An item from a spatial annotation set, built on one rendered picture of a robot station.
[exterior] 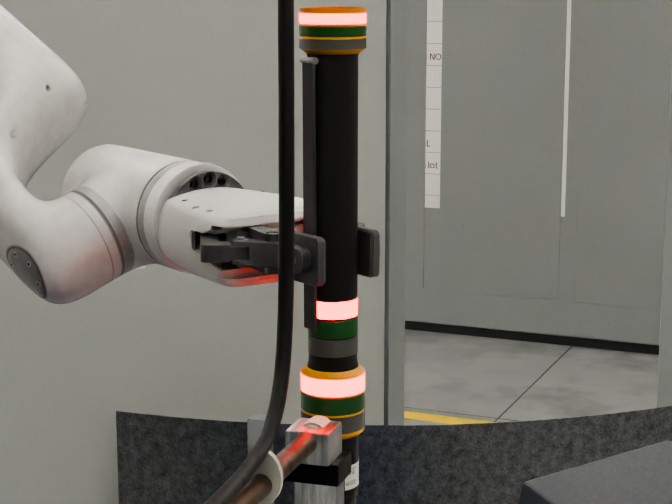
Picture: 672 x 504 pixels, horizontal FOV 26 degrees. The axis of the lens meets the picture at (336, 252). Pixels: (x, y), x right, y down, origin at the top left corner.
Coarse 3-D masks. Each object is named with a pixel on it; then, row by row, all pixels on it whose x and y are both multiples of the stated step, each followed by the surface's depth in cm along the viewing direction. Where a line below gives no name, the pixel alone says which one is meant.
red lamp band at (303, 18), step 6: (300, 18) 93; (306, 18) 92; (312, 18) 92; (318, 18) 92; (324, 18) 92; (330, 18) 92; (336, 18) 92; (342, 18) 92; (348, 18) 92; (354, 18) 92; (360, 18) 92; (366, 18) 94
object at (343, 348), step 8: (312, 344) 97; (320, 344) 96; (328, 344) 96; (336, 344) 96; (344, 344) 96; (352, 344) 97; (312, 352) 97; (320, 352) 96; (328, 352) 96; (336, 352) 96; (344, 352) 96; (352, 352) 97
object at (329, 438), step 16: (288, 432) 94; (320, 432) 94; (336, 432) 95; (320, 448) 93; (336, 448) 95; (304, 464) 95; (320, 464) 94; (336, 464) 94; (288, 480) 95; (304, 480) 95; (320, 480) 94; (336, 480) 94; (304, 496) 96; (320, 496) 96; (336, 496) 96
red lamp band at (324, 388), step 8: (304, 376) 97; (360, 376) 97; (304, 384) 97; (312, 384) 97; (320, 384) 96; (328, 384) 96; (336, 384) 96; (344, 384) 96; (352, 384) 97; (360, 384) 97; (312, 392) 97; (320, 392) 96; (328, 392) 96; (336, 392) 96; (344, 392) 96; (352, 392) 97; (360, 392) 97
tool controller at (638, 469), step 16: (640, 448) 181; (656, 448) 181; (592, 464) 175; (608, 464) 175; (624, 464) 176; (640, 464) 177; (656, 464) 177; (544, 480) 170; (560, 480) 170; (576, 480) 171; (592, 480) 171; (608, 480) 172; (624, 480) 173; (640, 480) 173; (656, 480) 174; (528, 496) 168; (544, 496) 167; (560, 496) 167; (576, 496) 167; (592, 496) 168; (608, 496) 169; (624, 496) 169; (640, 496) 170; (656, 496) 170
